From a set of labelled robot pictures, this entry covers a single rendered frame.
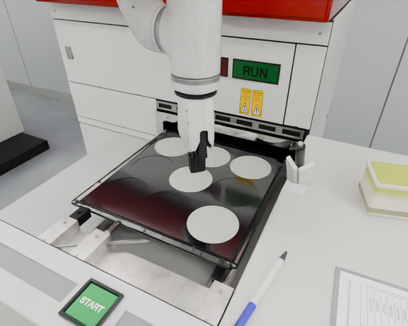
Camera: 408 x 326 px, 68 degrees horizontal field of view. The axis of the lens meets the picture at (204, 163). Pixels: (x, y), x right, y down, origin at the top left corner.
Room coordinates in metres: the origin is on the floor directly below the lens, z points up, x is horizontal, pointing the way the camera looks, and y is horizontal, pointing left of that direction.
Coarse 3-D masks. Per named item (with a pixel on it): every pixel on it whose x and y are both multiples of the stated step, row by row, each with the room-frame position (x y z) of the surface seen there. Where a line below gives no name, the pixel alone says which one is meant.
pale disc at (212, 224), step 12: (192, 216) 0.44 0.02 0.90; (204, 216) 0.44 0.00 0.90; (216, 216) 0.44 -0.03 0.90; (228, 216) 0.44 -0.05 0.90; (192, 228) 0.41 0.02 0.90; (204, 228) 0.41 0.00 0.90; (216, 228) 0.41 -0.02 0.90; (228, 228) 0.41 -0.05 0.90; (204, 240) 0.38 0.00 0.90; (216, 240) 0.38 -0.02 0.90
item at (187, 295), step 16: (80, 240) 0.40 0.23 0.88; (112, 256) 0.36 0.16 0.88; (128, 256) 0.36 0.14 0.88; (112, 272) 0.33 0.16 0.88; (128, 272) 0.33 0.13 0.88; (144, 272) 0.33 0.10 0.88; (160, 272) 0.33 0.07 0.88; (144, 288) 0.30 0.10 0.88; (160, 288) 0.30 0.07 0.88; (176, 288) 0.30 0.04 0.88; (192, 288) 0.30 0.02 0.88; (208, 288) 0.30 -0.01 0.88; (176, 304) 0.27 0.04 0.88; (192, 304) 0.27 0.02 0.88
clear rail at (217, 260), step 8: (96, 208) 0.46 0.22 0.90; (104, 216) 0.44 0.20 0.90; (112, 216) 0.44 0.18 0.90; (120, 224) 0.42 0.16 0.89; (128, 224) 0.42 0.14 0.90; (136, 224) 0.42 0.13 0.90; (144, 232) 0.40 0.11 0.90; (152, 232) 0.40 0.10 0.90; (160, 240) 0.38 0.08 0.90; (168, 240) 0.38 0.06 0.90; (176, 240) 0.38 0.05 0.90; (184, 248) 0.36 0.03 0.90; (200, 256) 0.35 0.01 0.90; (208, 256) 0.34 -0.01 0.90; (216, 256) 0.34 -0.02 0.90; (216, 264) 0.33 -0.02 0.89; (224, 264) 0.33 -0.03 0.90; (232, 264) 0.33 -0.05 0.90
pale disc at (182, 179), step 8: (184, 168) 0.61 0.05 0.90; (176, 176) 0.58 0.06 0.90; (184, 176) 0.58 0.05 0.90; (192, 176) 0.58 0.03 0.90; (200, 176) 0.58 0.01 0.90; (208, 176) 0.58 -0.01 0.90; (176, 184) 0.54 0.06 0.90; (184, 184) 0.54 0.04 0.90; (192, 184) 0.54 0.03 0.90; (200, 184) 0.54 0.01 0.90; (208, 184) 0.54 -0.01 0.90
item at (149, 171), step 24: (216, 144) 0.72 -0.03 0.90; (144, 168) 0.61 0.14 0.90; (168, 168) 0.61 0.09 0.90; (216, 168) 0.61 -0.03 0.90; (96, 192) 0.52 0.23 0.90; (120, 192) 0.52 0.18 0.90; (144, 192) 0.52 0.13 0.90; (168, 192) 0.52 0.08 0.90; (192, 192) 0.52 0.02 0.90; (216, 192) 0.52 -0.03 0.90; (240, 192) 0.52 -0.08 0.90; (264, 192) 0.52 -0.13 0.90; (120, 216) 0.44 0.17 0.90; (144, 216) 0.44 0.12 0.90; (168, 216) 0.44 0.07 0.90; (240, 216) 0.44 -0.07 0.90; (192, 240) 0.38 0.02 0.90; (240, 240) 0.38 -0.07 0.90
